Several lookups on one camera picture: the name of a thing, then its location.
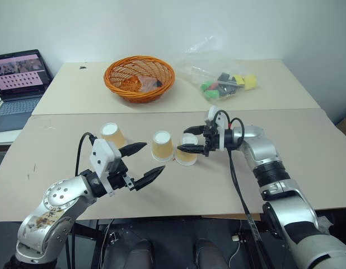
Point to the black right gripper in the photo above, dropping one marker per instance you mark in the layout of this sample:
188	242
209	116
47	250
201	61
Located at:
212	138

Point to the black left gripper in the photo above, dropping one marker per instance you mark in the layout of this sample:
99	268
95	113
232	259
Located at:
118	176

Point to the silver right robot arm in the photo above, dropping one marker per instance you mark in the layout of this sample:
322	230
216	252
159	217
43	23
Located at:
273	165

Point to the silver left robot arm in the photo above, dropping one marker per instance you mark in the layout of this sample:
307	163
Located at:
61	196

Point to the tan paper cup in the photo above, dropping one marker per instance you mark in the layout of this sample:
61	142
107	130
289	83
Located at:
161	148
114	137
185	158

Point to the green toy piece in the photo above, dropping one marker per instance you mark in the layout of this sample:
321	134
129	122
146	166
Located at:
210	92

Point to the black toy piece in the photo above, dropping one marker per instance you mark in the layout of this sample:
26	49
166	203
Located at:
227	88

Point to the clear plastic bag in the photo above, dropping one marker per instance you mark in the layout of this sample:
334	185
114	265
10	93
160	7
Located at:
195	70

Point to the orange woven basket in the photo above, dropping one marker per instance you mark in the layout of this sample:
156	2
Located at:
125	92

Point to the small yellow block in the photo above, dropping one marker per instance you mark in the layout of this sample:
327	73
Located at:
238	79

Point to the clear plastic wrapper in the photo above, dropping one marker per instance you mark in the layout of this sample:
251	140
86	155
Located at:
143	81

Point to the yellow foam block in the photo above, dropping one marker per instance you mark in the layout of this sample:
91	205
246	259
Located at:
251	82

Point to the dark rounded shape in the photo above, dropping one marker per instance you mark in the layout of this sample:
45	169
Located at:
206	253
140	255

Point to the white side table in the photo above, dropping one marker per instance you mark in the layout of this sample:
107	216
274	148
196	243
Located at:
5	138

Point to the open laptop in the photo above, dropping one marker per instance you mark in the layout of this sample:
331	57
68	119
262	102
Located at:
16	84

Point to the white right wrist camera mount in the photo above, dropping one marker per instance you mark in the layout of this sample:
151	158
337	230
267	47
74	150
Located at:
221	137

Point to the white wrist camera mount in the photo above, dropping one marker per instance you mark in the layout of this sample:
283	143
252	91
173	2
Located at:
221	137
101	152

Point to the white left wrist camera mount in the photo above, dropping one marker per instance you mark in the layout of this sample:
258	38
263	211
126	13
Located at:
101	152

